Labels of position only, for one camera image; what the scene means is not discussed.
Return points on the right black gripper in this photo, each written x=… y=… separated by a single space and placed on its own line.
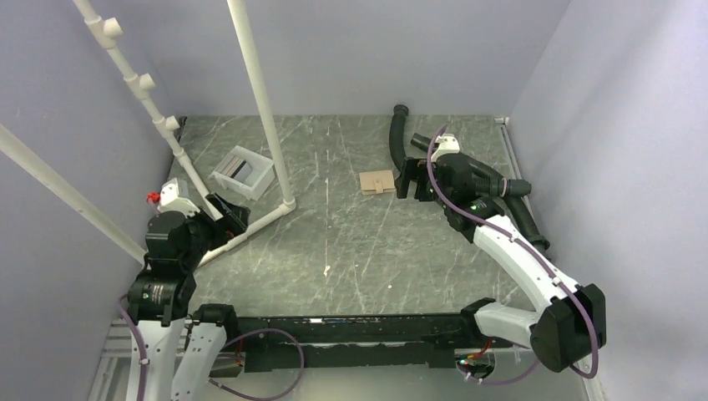
x=416 y=169

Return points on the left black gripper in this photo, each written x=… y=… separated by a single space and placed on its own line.
x=235 y=220

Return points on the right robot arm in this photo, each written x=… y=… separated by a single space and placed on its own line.
x=566 y=327

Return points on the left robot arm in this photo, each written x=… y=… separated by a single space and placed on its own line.
x=159 y=299

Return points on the white plastic card tray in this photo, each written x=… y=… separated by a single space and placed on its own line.
x=257 y=182

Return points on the cards stack in tray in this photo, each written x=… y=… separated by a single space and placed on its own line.
x=235 y=167

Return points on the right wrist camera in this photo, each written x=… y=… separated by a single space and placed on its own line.
x=445 y=144

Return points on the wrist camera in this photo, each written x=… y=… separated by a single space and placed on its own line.
x=173 y=196
x=445 y=144

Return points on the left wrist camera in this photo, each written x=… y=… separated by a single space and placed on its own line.
x=173 y=196

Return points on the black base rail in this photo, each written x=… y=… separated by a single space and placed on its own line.
x=436 y=340

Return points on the white PVC pipe frame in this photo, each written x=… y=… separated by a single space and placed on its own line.
x=106 y=32

